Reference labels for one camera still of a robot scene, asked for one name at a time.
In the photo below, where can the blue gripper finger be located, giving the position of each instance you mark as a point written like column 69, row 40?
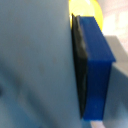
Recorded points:
column 96, row 66

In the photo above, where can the yellow bowl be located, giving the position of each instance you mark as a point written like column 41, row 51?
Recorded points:
column 85, row 8

